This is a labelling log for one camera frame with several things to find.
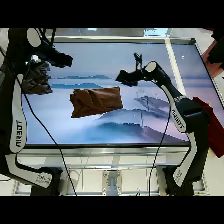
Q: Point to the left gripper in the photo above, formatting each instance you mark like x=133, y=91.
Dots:
x=61, y=60

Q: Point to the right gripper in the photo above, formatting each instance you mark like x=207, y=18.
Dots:
x=130, y=77

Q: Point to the brown T-shirt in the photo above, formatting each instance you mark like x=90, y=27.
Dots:
x=96, y=101

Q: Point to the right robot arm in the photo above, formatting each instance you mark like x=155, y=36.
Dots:
x=186, y=113

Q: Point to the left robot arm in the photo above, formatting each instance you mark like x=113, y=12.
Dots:
x=16, y=110

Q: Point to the dark grey garment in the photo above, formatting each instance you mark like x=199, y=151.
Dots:
x=36, y=80

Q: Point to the black garment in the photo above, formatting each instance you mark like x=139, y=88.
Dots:
x=217, y=50

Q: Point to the red garment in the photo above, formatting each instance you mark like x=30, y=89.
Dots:
x=216, y=133

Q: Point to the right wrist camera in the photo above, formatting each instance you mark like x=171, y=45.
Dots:
x=138, y=61

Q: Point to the silver frame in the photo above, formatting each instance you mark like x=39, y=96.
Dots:
x=110, y=156

